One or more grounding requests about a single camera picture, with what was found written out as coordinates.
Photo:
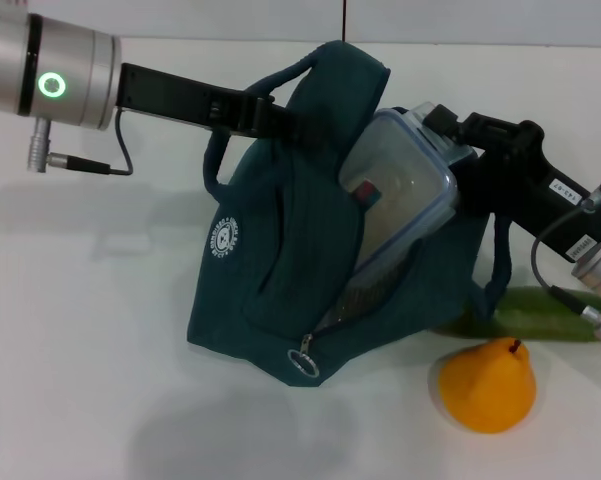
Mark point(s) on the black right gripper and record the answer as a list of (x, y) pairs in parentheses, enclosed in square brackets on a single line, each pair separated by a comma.
[(515, 175)]

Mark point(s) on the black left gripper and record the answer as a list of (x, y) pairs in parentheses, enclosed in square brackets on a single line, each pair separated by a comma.
[(180, 97)]

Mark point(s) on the clear food box blue rim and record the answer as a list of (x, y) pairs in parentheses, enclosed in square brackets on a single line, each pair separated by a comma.
[(400, 175)]

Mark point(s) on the dark teal fabric lunch bag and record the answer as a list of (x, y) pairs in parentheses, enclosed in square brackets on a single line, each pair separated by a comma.
[(300, 240)]

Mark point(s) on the green cucumber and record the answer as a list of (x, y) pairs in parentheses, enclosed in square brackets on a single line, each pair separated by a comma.
[(530, 320)]

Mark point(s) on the orange pear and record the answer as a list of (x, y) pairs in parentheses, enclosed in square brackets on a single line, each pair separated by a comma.
[(485, 390)]

